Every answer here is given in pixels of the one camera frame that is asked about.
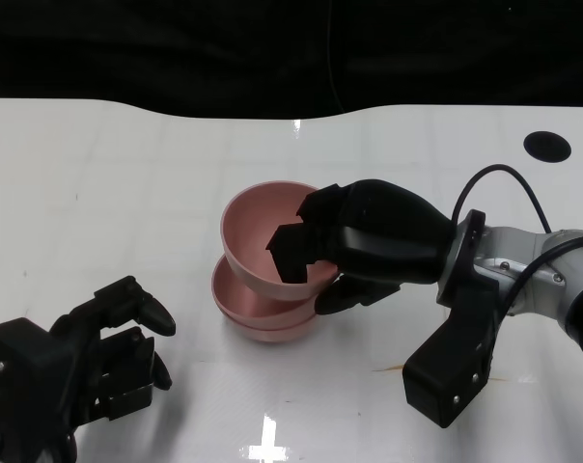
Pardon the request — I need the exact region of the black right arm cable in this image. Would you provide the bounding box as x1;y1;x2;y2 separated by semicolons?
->
453;164;583;334

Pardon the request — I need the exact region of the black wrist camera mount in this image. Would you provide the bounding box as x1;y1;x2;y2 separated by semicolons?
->
0;316;80;435
403;209;498;428

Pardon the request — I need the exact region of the pink plastic bowl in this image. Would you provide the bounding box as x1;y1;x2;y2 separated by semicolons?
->
209;255;321;334
220;180;344;301
218;308;321;344

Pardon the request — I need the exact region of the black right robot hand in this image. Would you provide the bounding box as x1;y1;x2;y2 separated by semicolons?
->
265;177;459;317

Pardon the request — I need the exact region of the black backdrop cloth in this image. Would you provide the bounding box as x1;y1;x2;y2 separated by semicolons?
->
0;0;583;120

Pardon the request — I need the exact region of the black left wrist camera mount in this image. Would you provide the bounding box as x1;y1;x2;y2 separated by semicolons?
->
0;316;80;435

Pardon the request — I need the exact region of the black round table grommet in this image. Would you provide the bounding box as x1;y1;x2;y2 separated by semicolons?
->
522;130;572;163

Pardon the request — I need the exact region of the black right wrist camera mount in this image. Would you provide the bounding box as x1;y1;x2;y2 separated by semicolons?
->
403;209;498;428

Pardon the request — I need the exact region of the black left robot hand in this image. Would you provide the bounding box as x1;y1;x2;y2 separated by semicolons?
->
49;275;177;421

